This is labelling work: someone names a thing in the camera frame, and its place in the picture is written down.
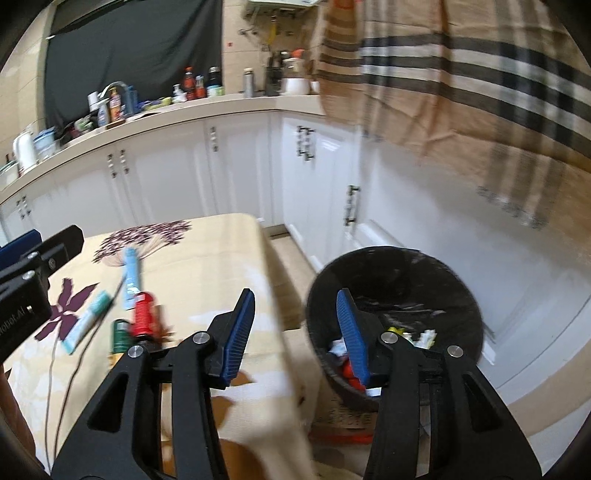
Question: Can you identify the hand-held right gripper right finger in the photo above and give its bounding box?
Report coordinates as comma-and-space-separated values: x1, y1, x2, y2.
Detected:
336, 288, 541, 480

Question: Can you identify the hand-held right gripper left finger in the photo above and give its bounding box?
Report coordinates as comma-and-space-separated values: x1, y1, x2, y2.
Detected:
51, 288, 256, 480

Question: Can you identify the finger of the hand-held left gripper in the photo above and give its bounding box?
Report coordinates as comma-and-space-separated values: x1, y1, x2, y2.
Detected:
0, 224, 85, 289
0, 229, 43, 268

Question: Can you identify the black trash bin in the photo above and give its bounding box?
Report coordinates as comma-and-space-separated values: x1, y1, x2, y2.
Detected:
305, 246, 485, 414

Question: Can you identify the person's left forearm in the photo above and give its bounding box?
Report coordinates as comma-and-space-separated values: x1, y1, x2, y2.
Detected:
0, 364, 38, 472

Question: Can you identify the red plastic wrapper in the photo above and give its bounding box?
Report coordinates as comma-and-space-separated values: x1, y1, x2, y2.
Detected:
341, 355, 370, 391

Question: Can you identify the white tube with teal cap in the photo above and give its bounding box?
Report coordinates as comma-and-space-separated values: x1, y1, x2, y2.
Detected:
61, 290, 114, 355

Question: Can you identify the blue stick sachet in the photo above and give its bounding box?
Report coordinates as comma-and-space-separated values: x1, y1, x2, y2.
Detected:
121, 247, 143, 311

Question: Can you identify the white electric kettle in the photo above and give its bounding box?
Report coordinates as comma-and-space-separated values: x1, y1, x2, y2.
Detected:
12, 131, 38, 175

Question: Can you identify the small red bottle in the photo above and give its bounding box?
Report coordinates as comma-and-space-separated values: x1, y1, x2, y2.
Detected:
131, 292, 160, 342

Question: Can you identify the clear filter pitcher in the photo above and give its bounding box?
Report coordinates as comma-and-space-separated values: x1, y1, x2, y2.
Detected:
34, 129, 58, 160

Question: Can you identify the small green bottle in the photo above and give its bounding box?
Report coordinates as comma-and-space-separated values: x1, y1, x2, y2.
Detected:
111, 318, 132, 356

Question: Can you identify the white kitchen cabinet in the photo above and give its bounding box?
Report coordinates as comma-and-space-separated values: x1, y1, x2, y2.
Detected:
0, 95, 591, 416

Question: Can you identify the white plastic bottle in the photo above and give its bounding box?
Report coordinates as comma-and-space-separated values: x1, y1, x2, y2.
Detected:
88, 91, 110, 129

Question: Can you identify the chrome faucet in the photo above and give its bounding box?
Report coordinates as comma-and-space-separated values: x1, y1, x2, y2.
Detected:
99, 80, 134, 116

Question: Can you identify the dark window curtain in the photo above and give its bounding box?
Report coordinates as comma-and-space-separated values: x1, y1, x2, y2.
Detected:
44, 0, 223, 134

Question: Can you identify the white blender jug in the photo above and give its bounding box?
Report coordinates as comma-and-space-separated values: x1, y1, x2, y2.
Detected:
281, 48, 311, 95

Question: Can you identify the plaid beige cloth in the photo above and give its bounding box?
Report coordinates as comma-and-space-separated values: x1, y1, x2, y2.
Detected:
311, 0, 591, 232

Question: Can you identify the black knife block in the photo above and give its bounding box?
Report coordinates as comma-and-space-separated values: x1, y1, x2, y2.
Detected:
265, 52, 284, 97

